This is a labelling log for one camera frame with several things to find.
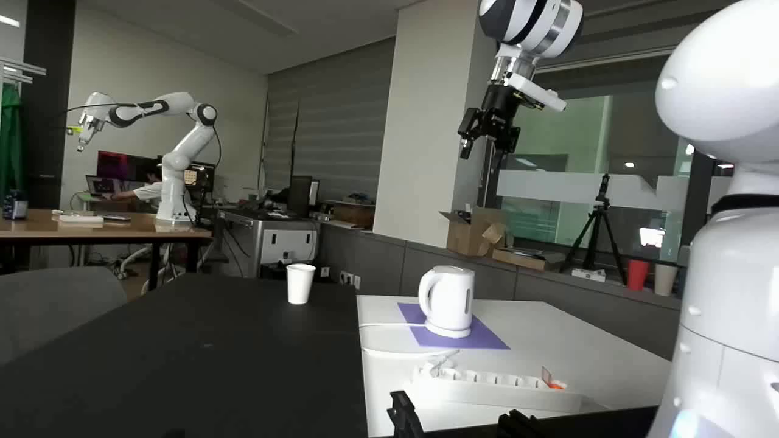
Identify red cup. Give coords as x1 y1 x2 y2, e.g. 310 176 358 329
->
622 258 651 294

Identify black table clamp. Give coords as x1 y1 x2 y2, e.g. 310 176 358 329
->
493 406 554 438
383 390 426 438

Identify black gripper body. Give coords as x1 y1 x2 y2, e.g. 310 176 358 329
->
456 82 523 153

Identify white paper cup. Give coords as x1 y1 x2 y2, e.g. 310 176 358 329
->
285 261 319 310

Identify flat cardboard piece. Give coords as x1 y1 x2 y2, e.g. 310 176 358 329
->
489 247 547 273

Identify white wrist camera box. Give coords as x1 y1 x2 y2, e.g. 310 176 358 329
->
503 71 568 114

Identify grey metal cabinet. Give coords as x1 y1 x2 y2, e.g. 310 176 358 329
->
217 208 321 282

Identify open cardboard box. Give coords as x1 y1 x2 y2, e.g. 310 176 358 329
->
441 205 514 261

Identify black computer case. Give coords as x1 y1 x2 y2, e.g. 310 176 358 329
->
285 174 323 219

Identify white electric kettle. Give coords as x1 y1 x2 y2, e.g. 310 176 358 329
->
415 264 477 340

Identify white flat tray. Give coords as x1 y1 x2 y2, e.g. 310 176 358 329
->
51 209 106 228

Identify grey window blinds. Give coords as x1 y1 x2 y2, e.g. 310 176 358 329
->
260 36 396 205

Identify beige cup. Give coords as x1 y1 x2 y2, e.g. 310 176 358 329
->
651 264 678 300

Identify black camera tripod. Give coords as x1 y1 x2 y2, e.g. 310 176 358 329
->
556 171 629 286

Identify wooden table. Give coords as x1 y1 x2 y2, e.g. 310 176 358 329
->
0 208 214 294

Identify purple mat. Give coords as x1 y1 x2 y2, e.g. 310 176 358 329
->
396 300 510 352

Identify white kettle cable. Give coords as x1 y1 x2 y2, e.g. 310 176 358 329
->
426 349 463 377

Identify white power strip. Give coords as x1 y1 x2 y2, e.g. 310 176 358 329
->
410 360 568 395

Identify green cloth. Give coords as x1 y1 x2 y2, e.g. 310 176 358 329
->
0 80 23 203

